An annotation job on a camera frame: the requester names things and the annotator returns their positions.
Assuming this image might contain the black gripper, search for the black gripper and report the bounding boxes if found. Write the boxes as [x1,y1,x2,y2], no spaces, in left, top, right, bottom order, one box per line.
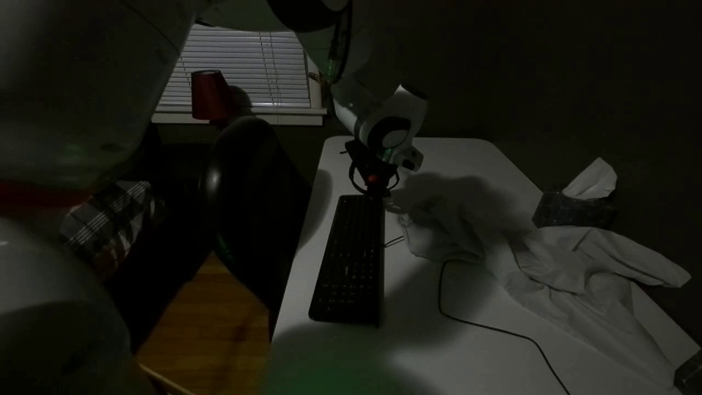
[342,137,403,200]

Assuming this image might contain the black computer keyboard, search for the black computer keyboard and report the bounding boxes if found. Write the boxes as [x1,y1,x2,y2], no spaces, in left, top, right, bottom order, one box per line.
[306,192,387,330]

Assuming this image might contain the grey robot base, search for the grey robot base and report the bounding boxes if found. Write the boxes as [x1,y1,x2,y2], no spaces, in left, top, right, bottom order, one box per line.
[0,216,144,395]

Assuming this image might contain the black office chair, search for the black office chair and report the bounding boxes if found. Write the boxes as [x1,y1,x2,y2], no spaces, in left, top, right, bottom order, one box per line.
[202,114,312,309]

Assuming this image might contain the white window sill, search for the white window sill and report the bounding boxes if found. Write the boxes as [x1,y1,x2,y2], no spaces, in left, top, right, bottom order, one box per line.
[148,109,329,128]

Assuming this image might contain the wide white window blind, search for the wide white window blind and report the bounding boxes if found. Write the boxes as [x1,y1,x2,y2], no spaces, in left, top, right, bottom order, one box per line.
[153,23,326,114]

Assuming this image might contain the red cup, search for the red cup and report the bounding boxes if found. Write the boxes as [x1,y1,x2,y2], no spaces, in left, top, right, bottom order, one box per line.
[189,68,236,126]

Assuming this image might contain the dark tissue box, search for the dark tissue box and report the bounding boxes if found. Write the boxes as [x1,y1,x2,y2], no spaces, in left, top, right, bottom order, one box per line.
[531,186,617,230]

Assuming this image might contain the white crumpled cloth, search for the white crumpled cloth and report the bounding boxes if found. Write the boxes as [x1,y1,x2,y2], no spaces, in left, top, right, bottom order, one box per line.
[393,192,702,395]

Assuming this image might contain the white tissue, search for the white tissue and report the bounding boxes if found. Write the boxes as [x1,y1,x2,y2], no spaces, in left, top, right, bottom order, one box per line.
[559,157,621,203]

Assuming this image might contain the plaid blanket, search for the plaid blanket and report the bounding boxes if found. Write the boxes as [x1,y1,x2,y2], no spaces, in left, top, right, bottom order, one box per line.
[57,179,157,279]

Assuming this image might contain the black keyboard cable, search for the black keyboard cable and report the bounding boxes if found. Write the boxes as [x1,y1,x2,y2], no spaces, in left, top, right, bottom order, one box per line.
[381,230,575,395]

